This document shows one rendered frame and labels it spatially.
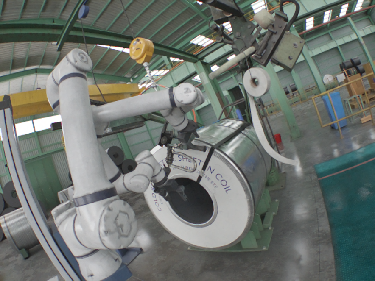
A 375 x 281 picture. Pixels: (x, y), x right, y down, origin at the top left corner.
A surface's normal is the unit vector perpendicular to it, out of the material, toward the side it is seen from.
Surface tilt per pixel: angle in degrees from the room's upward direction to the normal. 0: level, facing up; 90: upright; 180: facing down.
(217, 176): 90
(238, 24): 89
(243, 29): 89
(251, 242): 90
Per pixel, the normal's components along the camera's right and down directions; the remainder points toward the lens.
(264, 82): -0.79, 0.34
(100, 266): 0.39, -0.56
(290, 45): -0.53, 0.22
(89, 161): 0.65, -0.35
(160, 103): -0.06, 0.50
